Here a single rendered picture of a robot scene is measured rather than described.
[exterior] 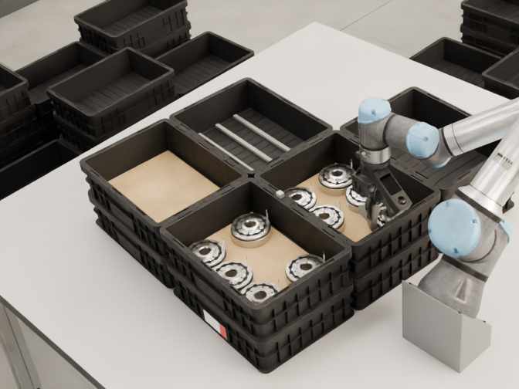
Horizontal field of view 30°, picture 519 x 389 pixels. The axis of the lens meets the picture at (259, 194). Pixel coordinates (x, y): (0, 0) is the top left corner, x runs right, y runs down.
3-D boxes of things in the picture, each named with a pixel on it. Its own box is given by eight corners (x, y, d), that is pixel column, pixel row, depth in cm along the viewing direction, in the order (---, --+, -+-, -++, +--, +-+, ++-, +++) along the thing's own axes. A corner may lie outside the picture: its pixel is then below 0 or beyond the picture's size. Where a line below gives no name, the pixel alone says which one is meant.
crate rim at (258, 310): (355, 255, 229) (354, 248, 228) (256, 319, 216) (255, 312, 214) (252, 182, 255) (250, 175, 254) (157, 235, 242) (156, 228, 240)
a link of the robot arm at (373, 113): (381, 117, 220) (350, 106, 225) (382, 156, 227) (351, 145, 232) (399, 100, 225) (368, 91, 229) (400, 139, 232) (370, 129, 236)
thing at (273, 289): (290, 300, 227) (290, 298, 226) (254, 319, 223) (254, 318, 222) (266, 277, 234) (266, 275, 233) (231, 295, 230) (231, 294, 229)
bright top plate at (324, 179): (364, 175, 261) (364, 173, 261) (337, 193, 256) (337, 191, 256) (337, 160, 267) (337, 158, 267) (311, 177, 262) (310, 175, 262)
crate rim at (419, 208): (443, 198, 242) (443, 191, 241) (355, 255, 229) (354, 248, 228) (336, 134, 268) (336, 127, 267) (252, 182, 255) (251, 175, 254)
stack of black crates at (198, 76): (218, 97, 431) (208, 29, 410) (264, 121, 413) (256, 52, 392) (147, 138, 411) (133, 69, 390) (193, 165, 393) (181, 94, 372)
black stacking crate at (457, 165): (519, 176, 261) (522, 142, 254) (442, 227, 248) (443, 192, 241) (413, 119, 287) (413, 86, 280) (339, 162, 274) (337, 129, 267)
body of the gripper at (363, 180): (374, 180, 247) (372, 141, 240) (398, 194, 241) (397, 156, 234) (351, 193, 244) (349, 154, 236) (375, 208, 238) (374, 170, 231)
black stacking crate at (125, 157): (254, 211, 261) (250, 177, 254) (164, 263, 248) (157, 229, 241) (172, 150, 287) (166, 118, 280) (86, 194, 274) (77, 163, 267)
